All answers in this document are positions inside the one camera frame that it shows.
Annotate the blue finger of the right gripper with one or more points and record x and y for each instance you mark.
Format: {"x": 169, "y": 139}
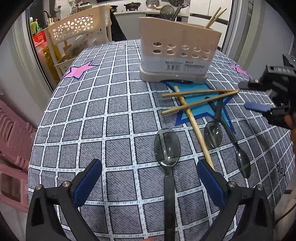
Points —
{"x": 260, "y": 108}
{"x": 252, "y": 84}

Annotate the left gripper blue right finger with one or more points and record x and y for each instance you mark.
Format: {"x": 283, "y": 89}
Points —
{"x": 214, "y": 183}

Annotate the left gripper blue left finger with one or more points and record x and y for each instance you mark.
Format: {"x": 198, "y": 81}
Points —
{"x": 84, "y": 182}

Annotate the plain bamboo chopstick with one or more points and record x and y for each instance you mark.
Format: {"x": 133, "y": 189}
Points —
{"x": 187, "y": 106}
{"x": 212, "y": 19}
{"x": 183, "y": 93}

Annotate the clear grey plastic spoon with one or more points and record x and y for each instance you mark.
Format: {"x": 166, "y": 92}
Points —
{"x": 212, "y": 131}
{"x": 167, "y": 151}
{"x": 167, "y": 12}

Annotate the blue patterned bamboo chopstick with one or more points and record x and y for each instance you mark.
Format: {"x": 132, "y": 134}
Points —
{"x": 220, "y": 13}

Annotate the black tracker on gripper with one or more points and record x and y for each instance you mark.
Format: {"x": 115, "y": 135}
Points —
{"x": 289, "y": 60}

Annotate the small clear grey spoon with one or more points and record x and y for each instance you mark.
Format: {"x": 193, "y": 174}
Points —
{"x": 242, "y": 159}

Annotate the short light bamboo chopstick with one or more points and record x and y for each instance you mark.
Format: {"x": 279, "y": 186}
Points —
{"x": 199, "y": 137}

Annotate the pink plastic stool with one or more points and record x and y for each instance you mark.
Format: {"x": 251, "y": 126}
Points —
{"x": 14, "y": 188}
{"x": 17, "y": 138}

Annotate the beige plastic utensil holder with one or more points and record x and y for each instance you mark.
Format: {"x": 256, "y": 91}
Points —
{"x": 175, "y": 50}

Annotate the grey checked tablecloth with stars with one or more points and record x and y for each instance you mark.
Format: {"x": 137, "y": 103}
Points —
{"x": 110, "y": 114}

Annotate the black wok on stove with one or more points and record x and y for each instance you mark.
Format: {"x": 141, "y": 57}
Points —
{"x": 132, "y": 6}

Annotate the beige perforated plastic rack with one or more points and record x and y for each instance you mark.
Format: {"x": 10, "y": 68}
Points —
{"x": 93, "y": 20}

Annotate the red plastic basket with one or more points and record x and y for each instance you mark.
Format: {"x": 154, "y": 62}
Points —
{"x": 39, "y": 38}

